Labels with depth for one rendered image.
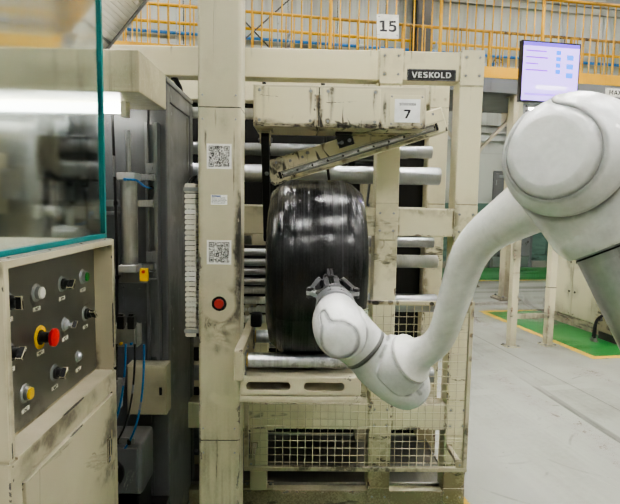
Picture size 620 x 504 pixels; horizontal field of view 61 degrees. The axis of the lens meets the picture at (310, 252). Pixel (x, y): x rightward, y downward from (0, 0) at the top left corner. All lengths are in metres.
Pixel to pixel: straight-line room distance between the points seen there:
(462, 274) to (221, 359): 0.98
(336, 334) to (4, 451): 0.64
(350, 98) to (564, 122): 1.38
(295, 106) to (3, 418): 1.29
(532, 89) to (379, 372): 4.59
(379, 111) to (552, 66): 3.81
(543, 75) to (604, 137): 4.96
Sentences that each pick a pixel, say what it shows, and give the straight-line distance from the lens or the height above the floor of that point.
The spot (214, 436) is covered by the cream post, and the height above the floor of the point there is 0.63.
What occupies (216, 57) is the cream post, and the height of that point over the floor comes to 1.80.
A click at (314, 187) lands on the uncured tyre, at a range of 1.57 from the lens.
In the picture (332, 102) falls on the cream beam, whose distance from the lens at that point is 1.90.
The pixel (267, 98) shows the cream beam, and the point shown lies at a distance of 1.90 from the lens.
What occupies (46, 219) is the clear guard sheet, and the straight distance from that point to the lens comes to 1.26.
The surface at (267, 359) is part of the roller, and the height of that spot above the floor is 0.91.
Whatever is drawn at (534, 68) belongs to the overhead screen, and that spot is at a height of 2.63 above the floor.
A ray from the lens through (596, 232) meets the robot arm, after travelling 0.61.
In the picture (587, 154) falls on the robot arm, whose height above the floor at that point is 1.43.
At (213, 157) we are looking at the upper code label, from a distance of 1.63.
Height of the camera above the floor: 1.38
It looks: 6 degrees down
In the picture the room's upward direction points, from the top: 1 degrees clockwise
